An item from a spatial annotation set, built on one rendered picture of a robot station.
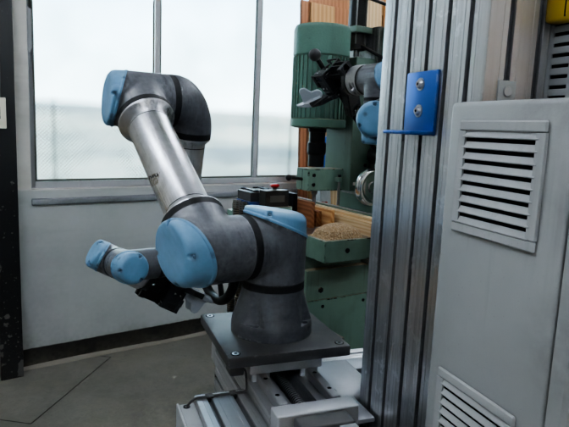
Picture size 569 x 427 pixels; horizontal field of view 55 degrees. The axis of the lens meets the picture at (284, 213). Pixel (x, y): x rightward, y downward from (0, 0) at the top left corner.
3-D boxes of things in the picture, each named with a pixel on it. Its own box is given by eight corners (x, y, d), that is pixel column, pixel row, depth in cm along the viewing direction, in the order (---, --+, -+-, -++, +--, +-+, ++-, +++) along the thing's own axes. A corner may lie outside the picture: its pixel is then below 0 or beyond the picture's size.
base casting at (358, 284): (234, 265, 193) (235, 240, 191) (362, 252, 223) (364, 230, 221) (306, 302, 155) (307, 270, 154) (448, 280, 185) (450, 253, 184)
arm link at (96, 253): (89, 268, 130) (80, 263, 137) (129, 286, 136) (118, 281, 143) (105, 238, 132) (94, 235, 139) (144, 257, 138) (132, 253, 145)
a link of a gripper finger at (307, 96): (288, 91, 153) (315, 78, 148) (300, 108, 156) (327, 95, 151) (285, 97, 151) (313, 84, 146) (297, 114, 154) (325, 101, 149)
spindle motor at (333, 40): (279, 126, 178) (283, 26, 173) (323, 129, 187) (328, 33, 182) (310, 128, 163) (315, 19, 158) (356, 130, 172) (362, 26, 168)
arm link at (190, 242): (273, 250, 91) (169, 62, 121) (190, 259, 82) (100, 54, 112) (248, 294, 98) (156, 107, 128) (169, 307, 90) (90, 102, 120)
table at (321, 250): (201, 226, 192) (201, 209, 192) (276, 222, 208) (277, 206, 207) (295, 267, 142) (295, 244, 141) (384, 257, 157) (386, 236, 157)
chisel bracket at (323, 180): (295, 193, 179) (296, 167, 177) (330, 192, 186) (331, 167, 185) (307, 196, 172) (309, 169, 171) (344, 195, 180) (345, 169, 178)
